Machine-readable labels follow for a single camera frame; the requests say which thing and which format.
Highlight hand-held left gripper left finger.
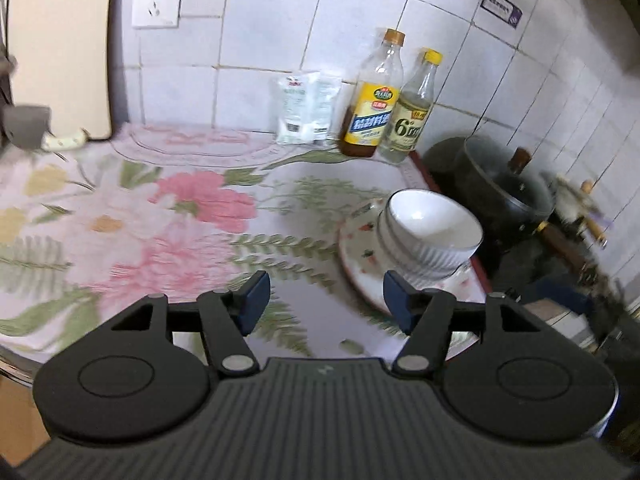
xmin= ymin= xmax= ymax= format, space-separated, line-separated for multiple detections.
xmin=110 ymin=271 xmax=271 ymax=376

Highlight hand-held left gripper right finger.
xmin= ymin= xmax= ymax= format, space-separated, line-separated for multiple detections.
xmin=382 ymin=270 xmax=543 ymax=376

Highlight pink bunny carrot print plate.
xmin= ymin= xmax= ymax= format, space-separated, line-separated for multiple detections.
xmin=339 ymin=200 xmax=492 ymax=362

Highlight floral tablecloth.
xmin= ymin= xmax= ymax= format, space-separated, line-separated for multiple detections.
xmin=0 ymin=122 xmax=495 ymax=362

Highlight black wok with glass lid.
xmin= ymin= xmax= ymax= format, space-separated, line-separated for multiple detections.
xmin=424 ymin=135 xmax=593 ymax=272

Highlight clear vinegar bottle yellow cap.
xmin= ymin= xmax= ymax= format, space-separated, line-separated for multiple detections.
xmin=379 ymin=49 xmax=444 ymax=164

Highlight yellow label cooking wine bottle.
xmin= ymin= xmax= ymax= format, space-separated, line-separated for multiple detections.
xmin=339 ymin=29 xmax=406 ymax=159

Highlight white plastic seasoning packets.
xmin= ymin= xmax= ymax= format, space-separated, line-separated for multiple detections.
xmin=272 ymin=71 xmax=344 ymax=147

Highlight cream cutting board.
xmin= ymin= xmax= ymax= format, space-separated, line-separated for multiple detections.
xmin=4 ymin=0 xmax=119 ymax=141

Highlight cleaver with cream handle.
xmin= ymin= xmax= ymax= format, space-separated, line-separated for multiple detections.
xmin=0 ymin=104 xmax=92 ymax=152

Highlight purple wall sticker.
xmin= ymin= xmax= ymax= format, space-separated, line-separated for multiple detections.
xmin=479 ymin=0 xmax=524 ymax=29

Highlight white wall socket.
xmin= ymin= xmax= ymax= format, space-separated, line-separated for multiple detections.
xmin=132 ymin=0 xmax=184 ymax=29

